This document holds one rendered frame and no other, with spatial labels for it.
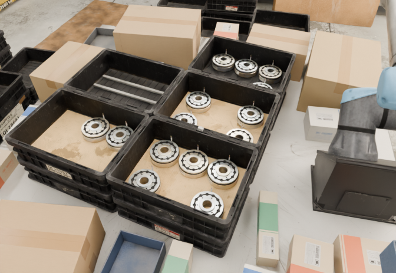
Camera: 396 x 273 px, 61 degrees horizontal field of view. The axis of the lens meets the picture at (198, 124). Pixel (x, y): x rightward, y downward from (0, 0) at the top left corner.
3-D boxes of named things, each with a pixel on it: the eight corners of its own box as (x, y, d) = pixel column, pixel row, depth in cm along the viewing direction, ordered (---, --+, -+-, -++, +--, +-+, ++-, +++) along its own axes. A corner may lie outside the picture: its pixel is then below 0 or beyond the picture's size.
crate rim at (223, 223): (258, 153, 111) (259, 148, 110) (228, 230, 92) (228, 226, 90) (151, 119, 122) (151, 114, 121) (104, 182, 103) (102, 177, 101)
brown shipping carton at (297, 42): (303, 58, 186) (310, 32, 175) (299, 82, 171) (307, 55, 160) (250, 49, 192) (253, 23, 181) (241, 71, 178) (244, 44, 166)
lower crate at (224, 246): (251, 188, 126) (255, 168, 117) (223, 262, 107) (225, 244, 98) (156, 155, 137) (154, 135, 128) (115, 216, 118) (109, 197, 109)
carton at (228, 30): (216, 34, 189) (217, 22, 184) (237, 36, 188) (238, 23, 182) (212, 49, 178) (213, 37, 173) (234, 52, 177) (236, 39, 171)
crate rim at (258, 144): (280, 98, 131) (281, 93, 129) (258, 153, 111) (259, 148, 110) (186, 73, 142) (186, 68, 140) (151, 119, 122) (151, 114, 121)
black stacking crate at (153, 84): (185, 91, 149) (185, 69, 140) (154, 136, 129) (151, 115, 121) (109, 69, 159) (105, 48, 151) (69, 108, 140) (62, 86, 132)
